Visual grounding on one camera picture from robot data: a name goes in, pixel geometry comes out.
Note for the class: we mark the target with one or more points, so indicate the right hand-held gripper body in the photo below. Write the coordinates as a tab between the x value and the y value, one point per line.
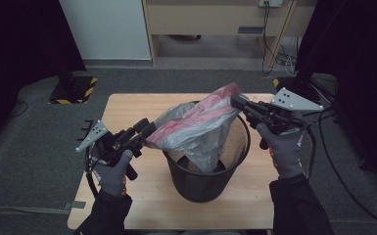
287	111

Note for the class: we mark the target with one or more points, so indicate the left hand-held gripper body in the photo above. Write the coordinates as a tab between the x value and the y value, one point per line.
109	147

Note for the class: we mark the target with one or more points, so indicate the grey plastic garbage bag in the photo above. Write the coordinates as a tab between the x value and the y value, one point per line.
196	130

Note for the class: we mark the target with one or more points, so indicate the black mesh trash can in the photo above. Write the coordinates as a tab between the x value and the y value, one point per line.
202	189

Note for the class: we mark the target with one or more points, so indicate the person's left hand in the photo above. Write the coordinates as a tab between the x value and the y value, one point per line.
112	179

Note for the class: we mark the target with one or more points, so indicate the person's right hand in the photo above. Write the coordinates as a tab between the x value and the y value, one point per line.
287	153

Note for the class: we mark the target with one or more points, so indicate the grey tape strip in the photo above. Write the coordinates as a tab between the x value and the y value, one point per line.
75	204

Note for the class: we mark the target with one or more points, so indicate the beige wooden desk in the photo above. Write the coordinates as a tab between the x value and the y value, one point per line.
202	19

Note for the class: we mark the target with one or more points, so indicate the grey power strip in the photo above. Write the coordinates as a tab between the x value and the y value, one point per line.
270	2

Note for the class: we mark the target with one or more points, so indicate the black floor bracket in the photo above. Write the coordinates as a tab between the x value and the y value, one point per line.
84	125

